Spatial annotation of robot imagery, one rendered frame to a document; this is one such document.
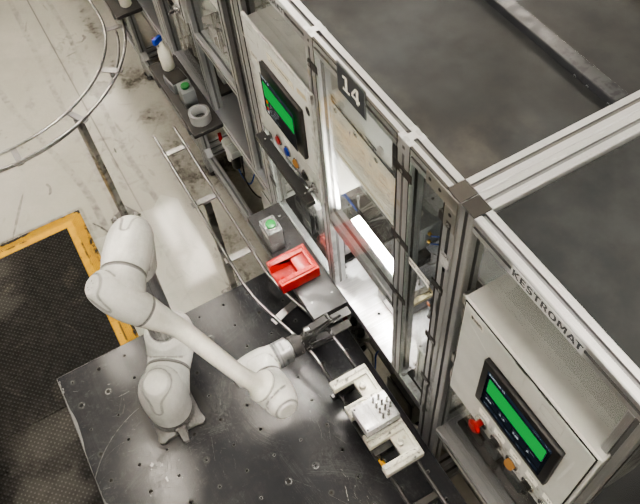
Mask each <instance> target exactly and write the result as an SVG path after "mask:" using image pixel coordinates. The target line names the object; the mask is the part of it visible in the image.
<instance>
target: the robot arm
mask: <svg viewBox="0 0 640 504"><path fill-rule="evenodd" d="M156 269H157V259H156V250H155V242H154V233H153V230H152V228H151V226H150V224H149V223H148V222H147V221H146V220H145V219H144V218H142V217H139V216H136V215H126V216H123V217H121V218H119V219H117V220H116V221H115V222H114V224H113V225H112V226H111V228H110V229H109V231H108V233H107V236H106V239H105V242H104V246H103V250H102V254H101V265H100V270H98V271H96V272H95V273H93V274H92V275H91V276H90V278H89V279H88V280H87V282H86V285H85V293H86V297H87V298H88V299H89V301H90V302H91V303H92V304H93V305H94V306H95V307H97V308H98V309H99V310H100V311H102V312H103V313H105V314H107V315H108V316H110V317H112V318H114V319H116V320H118V321H120V322H123V323H126V324H130V325H133V326H136V327H139V328H143V329H144V340H145V345H146V353H147V367H146V370H145V372H144V374H143V375H142V377H141V379H140V381H139V384H138V398H139V401H140V403H141V406H142V407H143V409H144V411H145V412H146V414H147V415H148V416H149V418H150V419H151V421H152V423H153V426H154V428H155V430H156V432H157V435H158V441H159V443H160V444H161V445H166V444H167V443H168V442H169V441H170V440H171V439H173V438H175V437H177V436H178V435H180V436H181V438H182V439H183V441H184V442H185V443H188V442H190V440H191V439H190V436H189V433H188V430H189V429H191V428H193V427H195V426H197V425H201V424H204V423H205V421H206V418H205V416H204V415H203V414H202V413H201V412H200V410H199V408H198V406H197V404H196V402H195V400H194V398H193V396H192V394H191V392H190V368H191V364H192V358H193V352H195V353H197V354H198V355H199V356H201V357H202V358H203V359H205V360H206V361H207V362H209V363H210V364H211V365H213V366H214V367H215V368H217V369H218V370H219V371H221V372H222V373H223V374H225V375H226V376H227V377H229V378H230V379H231V380H233V381H234V382H235V383H236V385H237V386H238V387H239V388H245V389H246V390H248V391H249V396H250V398H251V399H252V400H253V401H255V402H256V403H257V404H258V405H260V406H261V407H262V408H263V409H264V410H266V411H267V412H268V413H269V414H270V415H272V416H273V417H275V418H278V419H284V418H288V417H289V416H291V415H292V414H293V413H294V412H295V410H296V408H297V406H298V397H297V394H296V391H295V389H294V387H293V385H292V384H291V382H290V380H289V379H288V378H287V376H286V375H285V374H284V373H283V372H282V371H281V370H280V369H281V368H284V367H285V366H287V365H289V364H291V363H292V362H294V361H295V357H296V358H297V357H299V356H301V355H303V354H304V353H305V349H306V348H307V350H308V351H311V350H313V349H314V348H317V347H319V346H321V345H323V344H325V343H328V342H330V341H332V340H333V337H334V336H335V335H337V334H339V333H341V332H343V331H344V330H346V329H348V328H350V327H352V324H351V323H350V321H349V320H348V319H346V320H345V321H343V322H341V323H339V324H337V325H335V326H333V327H332V328H329V330H328V331H326V332H322V333H319V332H321V331H322V330H323V329H324V328H326V327H327V326H328V325H329V324H331V323H333V324H334V323H335V322H337V321H339V320H341V319H343V318H345V317H347V316H349V315H350V314H351V311H350V310H349V309H348V307H347V306H346V307H345V308H343V309H341V310H339V311H337V312H335V313H333V314H331V315H328V313H326V314H325V315H323V316H322V317H320V318H318V319H317V320H315V321H314V322H312V323H311V324H309V325H307V326H305V327H303V328H302V330H303V333H302V334H300V335H297V334H295V333H294V334H292V335H290V336H288V337H287V338H286V340H285V338H283V337H282V338H280V339H278V340H276V341H275V342H273V343H270V344H269V345H267V346H264V347H259V348H257V349H255V350H253V351H251V352H249V353H247V354H246V355H244V356H242V357H241V358H240V359H238V360H235V359H234V358H233V357H232V356H231V355H229V354H228V353H227V352H226V351H225V350H223V349H222V348H221V347H220V346H218V345H217V344H216V343H215V342H214V341H212V340H211V339H210V338H209V337H208V336H206V335H205V334H204V333H203V332H201V331H200V330H199V329H197V328H196V327H195V326H194V325H193V324H192V322H191V320H190V318H189V317H188V316H187V315H186V314H184V313H182V312H180V311H175V310H171V308H170V305H169V303H168V300H167V298H166V296H165V293H164V291H163V289H162V286H161V284H160V281H159V279H158V277H157V274H156ZM318 333H319V334H318Z"/></svg>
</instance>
